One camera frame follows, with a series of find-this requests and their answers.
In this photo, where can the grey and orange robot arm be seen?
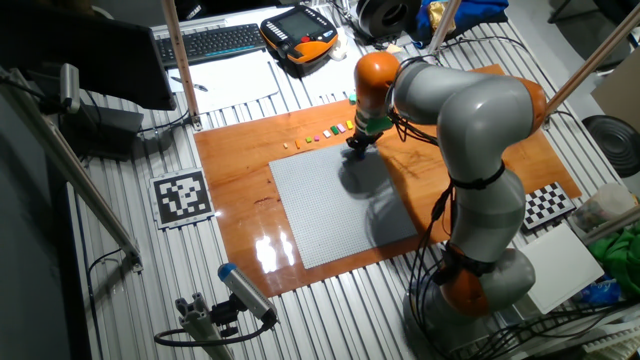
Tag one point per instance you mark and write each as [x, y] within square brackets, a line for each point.
[475, 125]

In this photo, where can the black ribbed round object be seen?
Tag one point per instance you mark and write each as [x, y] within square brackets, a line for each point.
[617, 145]

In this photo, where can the blue plastic bag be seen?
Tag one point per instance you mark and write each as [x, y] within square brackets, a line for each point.
[600, 292]

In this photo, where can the silver camera on beam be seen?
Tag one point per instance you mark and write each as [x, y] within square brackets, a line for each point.
[70, 87]

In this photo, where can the silver camera with blue end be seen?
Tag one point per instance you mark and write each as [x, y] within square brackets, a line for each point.
[245, 291]

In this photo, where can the black computer keyboard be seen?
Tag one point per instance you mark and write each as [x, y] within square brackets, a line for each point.
[210, 44]

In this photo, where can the black white fiducial marker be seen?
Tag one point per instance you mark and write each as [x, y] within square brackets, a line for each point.
[182, 198]

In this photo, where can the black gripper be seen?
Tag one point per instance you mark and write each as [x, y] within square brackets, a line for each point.
[365, 136]

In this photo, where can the clear plastic jar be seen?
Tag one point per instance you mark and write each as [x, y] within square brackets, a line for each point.
[605, 205]

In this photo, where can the green cloth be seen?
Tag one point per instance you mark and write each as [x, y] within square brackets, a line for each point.
[625, 260]

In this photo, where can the pink Lego brick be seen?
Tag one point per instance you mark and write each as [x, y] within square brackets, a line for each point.
[341, 128]

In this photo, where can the white flat box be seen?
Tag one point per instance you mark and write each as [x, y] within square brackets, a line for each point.
[565, 270]

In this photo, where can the dark box under monitor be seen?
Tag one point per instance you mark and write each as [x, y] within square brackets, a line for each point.
[105, 132]

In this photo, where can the silver frame post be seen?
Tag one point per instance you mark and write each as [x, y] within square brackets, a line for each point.
[442, 27]

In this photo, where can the black computer monitor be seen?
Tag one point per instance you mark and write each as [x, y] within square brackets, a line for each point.
[90, 50]

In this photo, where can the slanted frame post with bracket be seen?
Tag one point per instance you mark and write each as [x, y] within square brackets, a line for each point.
[179, 60]

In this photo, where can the blue cloth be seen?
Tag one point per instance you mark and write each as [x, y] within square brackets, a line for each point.
[480, 12]

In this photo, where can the gold foil wrap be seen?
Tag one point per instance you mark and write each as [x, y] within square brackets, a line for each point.
[439, 14]

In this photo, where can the orange black teach pendant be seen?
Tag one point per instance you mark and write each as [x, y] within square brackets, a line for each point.
[300, 32]

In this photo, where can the dark pen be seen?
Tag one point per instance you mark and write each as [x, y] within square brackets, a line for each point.
[189, 84]

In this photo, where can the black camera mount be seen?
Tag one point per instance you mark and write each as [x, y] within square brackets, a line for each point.
[224, 315]

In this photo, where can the long aluminium frame beam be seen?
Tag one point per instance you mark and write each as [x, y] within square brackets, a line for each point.
[65, 160]

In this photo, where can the white crumpled tissue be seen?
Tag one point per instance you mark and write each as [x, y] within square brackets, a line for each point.
[339, 49]

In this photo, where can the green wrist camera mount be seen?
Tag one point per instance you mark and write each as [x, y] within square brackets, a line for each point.
[379, 124]

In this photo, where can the small teal block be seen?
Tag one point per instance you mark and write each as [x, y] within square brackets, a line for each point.
[352, 98]

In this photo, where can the grey Lego baseplate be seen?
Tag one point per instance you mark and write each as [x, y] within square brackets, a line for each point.
[320, 205]

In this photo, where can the black round spool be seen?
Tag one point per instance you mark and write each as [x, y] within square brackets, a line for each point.
[385, 17]

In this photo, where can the white ribbed plastic part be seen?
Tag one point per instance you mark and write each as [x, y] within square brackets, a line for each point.
[612, 341]

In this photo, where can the glossy wooden board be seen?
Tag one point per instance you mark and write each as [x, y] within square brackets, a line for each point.
[240, 200]

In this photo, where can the black white checkerboard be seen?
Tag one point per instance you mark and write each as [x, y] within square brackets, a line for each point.
[547, 205]

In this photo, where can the short aluminium profile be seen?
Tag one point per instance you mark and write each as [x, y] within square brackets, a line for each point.
[200, 325]

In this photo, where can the small tan block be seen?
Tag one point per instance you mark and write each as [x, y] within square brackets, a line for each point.
[393, 48]

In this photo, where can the slanted bare frame post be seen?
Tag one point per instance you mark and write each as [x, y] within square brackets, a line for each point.
[600, 50]

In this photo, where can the yellow Lego brick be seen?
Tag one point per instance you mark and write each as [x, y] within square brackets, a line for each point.
[349, 124]

